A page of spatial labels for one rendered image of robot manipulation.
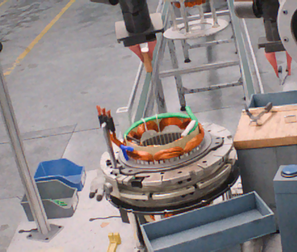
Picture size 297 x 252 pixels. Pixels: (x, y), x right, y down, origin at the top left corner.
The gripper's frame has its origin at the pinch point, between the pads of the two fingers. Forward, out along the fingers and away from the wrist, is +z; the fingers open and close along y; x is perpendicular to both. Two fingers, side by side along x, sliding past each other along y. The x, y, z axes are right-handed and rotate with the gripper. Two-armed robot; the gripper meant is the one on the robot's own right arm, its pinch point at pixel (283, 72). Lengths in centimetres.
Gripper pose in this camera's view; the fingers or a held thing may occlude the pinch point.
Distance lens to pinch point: 161.5
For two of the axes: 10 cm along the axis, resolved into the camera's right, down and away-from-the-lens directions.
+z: 2.0, 9.3, 3.3
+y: -9.6, 1.1, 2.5
